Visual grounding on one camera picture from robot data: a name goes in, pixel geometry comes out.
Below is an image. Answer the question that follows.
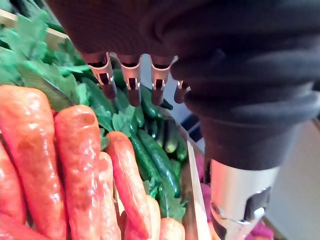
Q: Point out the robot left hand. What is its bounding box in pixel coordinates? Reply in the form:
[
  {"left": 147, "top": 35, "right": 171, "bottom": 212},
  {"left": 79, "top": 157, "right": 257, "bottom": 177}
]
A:
[{"left": 46, "top": 0, "right": 320, "bottom": 240}]

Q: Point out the purple vegetable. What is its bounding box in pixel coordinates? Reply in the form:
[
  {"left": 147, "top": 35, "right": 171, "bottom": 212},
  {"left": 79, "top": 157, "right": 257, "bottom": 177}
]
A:
[
  {"left": 246, "top": 219, "right": 275, "bottom": 240},
  {"left": 195, "top": 154, "right": 214, "bottom": 227}
]

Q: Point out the long green cucumber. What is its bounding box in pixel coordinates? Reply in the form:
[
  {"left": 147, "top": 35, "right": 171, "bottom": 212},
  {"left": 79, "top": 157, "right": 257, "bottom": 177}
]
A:
[{"left": 136, "top": 128, "right": 182, "bottom": 199}]

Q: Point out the wooden crate divider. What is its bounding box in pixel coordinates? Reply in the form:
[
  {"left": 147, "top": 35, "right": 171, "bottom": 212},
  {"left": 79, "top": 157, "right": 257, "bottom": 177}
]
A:
[{"left": 180, "top": 138, "right": 212, "bottom": 240}]

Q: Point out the slender orange carrot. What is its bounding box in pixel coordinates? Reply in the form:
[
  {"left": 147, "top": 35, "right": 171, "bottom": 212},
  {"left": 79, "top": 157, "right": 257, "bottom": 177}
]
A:
[{"left": 104, "top": 130, "right": 154, "bottom": 240}]

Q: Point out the leafy green sprig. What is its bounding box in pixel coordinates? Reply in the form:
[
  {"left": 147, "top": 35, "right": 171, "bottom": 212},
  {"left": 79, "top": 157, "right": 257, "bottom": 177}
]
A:
[{"left": 142, "top": 174, "right": 189, "bottom": 223}]

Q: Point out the light wooden crate slat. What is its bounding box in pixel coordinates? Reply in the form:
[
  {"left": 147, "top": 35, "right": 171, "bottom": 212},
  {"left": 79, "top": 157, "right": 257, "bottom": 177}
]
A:
[{"left": 0, "top": 9, "right": 70, "bottom": 45}]

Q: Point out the thick orange carrot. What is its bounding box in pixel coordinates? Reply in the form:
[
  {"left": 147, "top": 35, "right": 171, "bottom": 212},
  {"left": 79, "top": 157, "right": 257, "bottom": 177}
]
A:
[{"left": 53, "top": 104, "right": 106, "bottom": 240}]

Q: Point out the leafy green bunch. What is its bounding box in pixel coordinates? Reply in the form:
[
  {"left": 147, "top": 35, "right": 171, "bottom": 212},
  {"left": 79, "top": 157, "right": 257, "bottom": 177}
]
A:
[{"left": 0, "top": 9, "right": 138, "bottom": 151}]

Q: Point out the dark green cucumber pile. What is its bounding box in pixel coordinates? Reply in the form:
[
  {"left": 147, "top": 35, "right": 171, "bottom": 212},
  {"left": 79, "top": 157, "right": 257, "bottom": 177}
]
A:
[{"left": 8, "top": 0, "right": 66, "bottom": 34}]

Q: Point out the large orange carrot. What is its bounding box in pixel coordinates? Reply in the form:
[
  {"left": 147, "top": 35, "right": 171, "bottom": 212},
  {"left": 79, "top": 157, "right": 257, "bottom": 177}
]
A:
[{"left": 0, "top": 84, "right": 69, "bottom": 240}]

